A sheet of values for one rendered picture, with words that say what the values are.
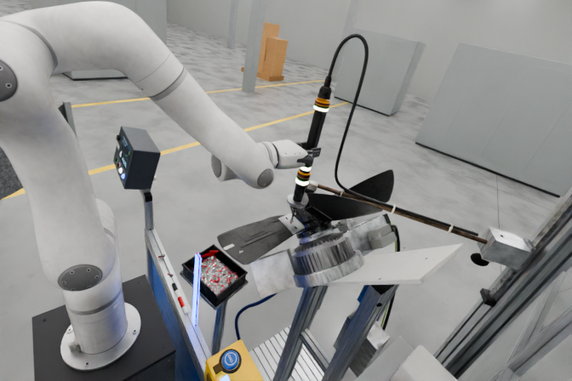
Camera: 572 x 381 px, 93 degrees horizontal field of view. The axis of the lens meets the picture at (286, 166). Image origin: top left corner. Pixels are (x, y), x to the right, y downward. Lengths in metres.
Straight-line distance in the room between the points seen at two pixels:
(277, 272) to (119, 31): 0.87
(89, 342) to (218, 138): 0.64
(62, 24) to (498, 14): 12.84
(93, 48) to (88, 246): 0.37
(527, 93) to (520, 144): 0.87
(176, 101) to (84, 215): 0.29
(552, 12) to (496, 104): 7.09
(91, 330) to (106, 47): 0.68
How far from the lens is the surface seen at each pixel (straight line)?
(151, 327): 1.04
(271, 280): 1.10
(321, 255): 0.99
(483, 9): 13.06
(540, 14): 13.05
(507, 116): 6.35
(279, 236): 0.96
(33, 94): 0.51
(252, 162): 0.60
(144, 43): 0.55
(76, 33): 0.56
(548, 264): 1.06
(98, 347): 1.00
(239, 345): 0.86
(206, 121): 0.60
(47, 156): 0.61
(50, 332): 1.11
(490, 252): 1.00
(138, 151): 1.27
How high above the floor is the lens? 1.83
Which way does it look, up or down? 28 degrees down
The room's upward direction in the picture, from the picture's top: 12 degrees clockwise
